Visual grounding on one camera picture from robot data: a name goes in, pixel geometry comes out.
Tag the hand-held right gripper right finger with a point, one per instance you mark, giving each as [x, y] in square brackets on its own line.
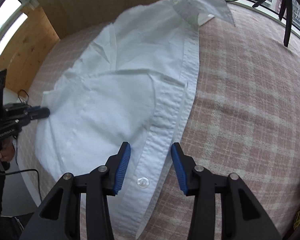
[180, 170]

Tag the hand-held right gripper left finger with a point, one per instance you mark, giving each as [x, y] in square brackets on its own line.
[122, 170]

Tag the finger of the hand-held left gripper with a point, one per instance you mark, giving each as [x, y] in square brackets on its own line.
[35, 109]
[41, 114]

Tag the white shirt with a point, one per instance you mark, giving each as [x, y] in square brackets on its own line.
[120, 92]

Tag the person's left hand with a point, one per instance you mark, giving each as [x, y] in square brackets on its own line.
[6, 151]

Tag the knotty pine wood board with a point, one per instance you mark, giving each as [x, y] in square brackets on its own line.
[27, 50]

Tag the pink plaid blanket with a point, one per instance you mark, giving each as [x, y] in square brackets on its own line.
[245, 105]

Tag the large light wooden board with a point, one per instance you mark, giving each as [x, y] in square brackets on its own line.
[90, 5]

